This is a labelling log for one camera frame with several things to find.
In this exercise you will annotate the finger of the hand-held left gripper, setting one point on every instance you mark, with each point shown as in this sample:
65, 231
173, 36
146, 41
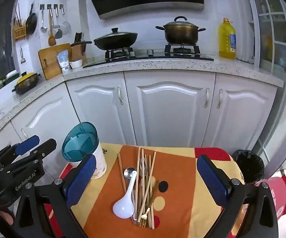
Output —
43, 149
27, 144

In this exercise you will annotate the wooden knife block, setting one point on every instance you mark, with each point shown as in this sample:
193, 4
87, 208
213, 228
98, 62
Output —
78, 52

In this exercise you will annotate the white ceramic soup spoon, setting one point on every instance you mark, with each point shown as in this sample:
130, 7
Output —
123, 207

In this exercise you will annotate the person's left hand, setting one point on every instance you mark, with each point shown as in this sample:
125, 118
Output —
6, 217

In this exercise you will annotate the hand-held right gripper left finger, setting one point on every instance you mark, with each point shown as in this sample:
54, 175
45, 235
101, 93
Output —
79, 181

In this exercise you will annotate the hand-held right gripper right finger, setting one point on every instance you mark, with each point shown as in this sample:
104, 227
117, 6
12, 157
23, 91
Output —
212, 181

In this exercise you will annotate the silver metal fork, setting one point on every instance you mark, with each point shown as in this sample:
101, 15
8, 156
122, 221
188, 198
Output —
143, 166

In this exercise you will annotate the metal ladle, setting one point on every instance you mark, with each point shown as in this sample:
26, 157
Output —
43, 28

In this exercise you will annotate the metal peeler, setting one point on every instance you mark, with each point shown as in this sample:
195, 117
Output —
23, 59

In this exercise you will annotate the white container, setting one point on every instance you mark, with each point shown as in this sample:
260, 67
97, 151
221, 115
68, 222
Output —
11, 75

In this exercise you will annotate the pile of wooden chopsticks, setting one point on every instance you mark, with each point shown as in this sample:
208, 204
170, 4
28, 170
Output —
146, 191

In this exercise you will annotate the brass cooking pot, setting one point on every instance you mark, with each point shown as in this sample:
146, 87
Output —
181, 33

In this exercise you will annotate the wooden wall chopstick rack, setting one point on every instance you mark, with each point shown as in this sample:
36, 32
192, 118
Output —
19, 33

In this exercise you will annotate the wooden spatula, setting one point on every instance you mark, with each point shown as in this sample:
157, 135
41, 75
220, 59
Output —
52, 39

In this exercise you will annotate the orange patterned tablecloth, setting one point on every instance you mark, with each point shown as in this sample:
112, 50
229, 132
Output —
182, 195

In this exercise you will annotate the gold metal fork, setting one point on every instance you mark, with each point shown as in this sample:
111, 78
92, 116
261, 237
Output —
146, 214

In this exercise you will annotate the trash bin with black bag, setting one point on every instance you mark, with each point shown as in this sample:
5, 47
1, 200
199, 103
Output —
248, 166

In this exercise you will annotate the grey hanging cup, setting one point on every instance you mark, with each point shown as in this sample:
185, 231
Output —
59, 33

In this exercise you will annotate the glass sliding door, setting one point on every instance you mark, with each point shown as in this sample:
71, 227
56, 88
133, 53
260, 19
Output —
274, 42

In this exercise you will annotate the silver metal spoon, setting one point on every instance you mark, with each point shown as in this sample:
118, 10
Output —
129, 174

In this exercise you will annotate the brass pot lid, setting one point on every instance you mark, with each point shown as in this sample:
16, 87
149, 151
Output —
180, 22

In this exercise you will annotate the black wok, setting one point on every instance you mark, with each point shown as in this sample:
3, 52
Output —
115, 43

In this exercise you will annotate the yellow cooking oil bottle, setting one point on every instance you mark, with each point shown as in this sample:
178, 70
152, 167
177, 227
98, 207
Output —
227, 39

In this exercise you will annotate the glass wok lid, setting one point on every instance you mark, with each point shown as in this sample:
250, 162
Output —
115, 33

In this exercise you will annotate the pink plastic stool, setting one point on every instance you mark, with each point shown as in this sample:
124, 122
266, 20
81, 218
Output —
277, 193

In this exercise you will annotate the wooden cutting board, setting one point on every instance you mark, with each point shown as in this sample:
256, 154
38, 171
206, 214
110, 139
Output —
48, 62

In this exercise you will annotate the yellow lidded casserole pot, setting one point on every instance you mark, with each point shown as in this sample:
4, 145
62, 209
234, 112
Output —
26, 81

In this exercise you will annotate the white cabinet door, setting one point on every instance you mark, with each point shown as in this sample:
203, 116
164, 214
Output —
244, 119
4, 138
48, 119
167, 114
98, 114

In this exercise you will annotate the white utensil holder teal lid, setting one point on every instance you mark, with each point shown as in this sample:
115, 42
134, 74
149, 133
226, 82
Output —
83, 151

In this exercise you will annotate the white bowl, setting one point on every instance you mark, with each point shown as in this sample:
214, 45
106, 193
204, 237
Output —
76, 64

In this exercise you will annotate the white seasoning packet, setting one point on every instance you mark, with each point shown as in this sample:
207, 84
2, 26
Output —
63, 60

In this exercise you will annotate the black gas stove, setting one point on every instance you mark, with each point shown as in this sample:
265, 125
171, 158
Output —
148, 54

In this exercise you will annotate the black frying pan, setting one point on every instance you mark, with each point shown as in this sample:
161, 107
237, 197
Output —
31, 23

